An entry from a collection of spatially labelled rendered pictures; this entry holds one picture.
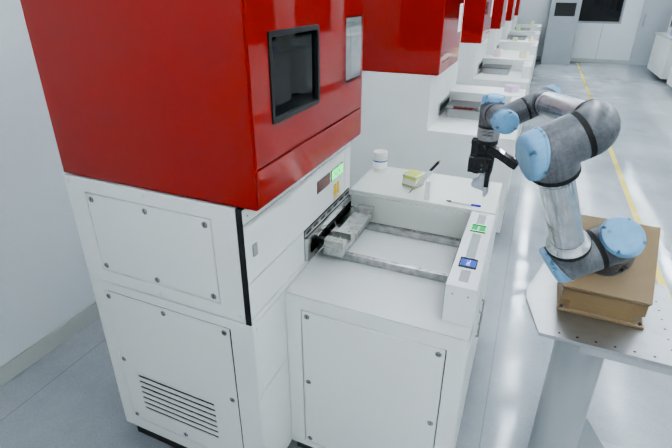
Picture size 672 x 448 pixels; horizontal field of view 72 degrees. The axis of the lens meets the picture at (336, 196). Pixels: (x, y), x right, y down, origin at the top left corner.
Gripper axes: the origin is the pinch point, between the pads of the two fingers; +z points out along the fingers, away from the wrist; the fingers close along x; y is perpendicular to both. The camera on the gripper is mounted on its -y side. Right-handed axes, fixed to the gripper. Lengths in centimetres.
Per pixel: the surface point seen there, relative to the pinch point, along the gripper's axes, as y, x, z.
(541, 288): -23.5, 8.8, 28.7
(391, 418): 18, 46, 71
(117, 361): 125, 66, 68
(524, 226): -21, -209, 111
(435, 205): 20.1, -15.3, 15.1
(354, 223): 50, 0, 23
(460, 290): 0.8, 40.0, 15.9
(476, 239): 0.5, 7.6, 15.1
